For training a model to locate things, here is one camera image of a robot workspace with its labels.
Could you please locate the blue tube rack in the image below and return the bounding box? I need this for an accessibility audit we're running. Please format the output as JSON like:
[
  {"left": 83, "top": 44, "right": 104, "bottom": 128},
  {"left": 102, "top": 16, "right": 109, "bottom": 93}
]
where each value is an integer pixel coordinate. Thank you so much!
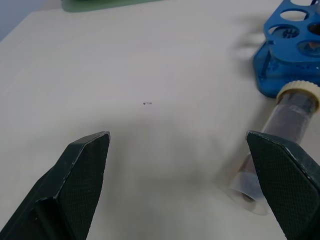
[{"left": 252, "top": 0, "right": 320, "bottom": 99}]

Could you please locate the clear tube with cream cap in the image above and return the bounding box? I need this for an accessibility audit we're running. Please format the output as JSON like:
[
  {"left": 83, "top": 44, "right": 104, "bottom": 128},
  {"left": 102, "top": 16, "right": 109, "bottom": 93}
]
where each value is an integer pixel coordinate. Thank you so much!
[{"left": 226, "top": 80, "right": 320, "bottom": 216}]

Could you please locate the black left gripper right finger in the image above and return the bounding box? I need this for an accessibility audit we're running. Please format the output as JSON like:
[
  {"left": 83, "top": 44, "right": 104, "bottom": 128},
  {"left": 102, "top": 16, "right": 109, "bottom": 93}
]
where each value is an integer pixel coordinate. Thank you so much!
[{"left": 245, "top": 130, "right": 320, "bottom": 240}]

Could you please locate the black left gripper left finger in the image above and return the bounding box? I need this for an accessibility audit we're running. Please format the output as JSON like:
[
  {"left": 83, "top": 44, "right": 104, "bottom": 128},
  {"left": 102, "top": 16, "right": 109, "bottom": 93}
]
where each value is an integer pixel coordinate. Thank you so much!
[{"left": 0, "top": 130, "right": 111, "bottom": 240}]

